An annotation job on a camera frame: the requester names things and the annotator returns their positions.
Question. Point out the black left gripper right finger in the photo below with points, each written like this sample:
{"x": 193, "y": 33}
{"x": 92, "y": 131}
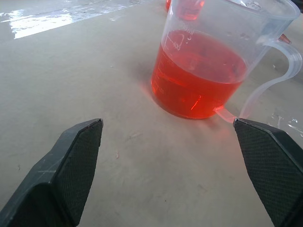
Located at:
{"x": 272, "y": 165}

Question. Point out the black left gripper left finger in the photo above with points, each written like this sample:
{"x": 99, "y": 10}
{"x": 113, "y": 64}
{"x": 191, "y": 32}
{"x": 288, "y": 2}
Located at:
{"x": 61, "y": 179}

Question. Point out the clear plastic measuring jug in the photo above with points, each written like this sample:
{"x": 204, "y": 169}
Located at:
{"x": 201, "y": 78}

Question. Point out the small container of red liquid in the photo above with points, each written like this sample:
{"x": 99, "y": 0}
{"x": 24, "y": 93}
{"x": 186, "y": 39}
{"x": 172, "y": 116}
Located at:
{"x": 189, "y": 10}

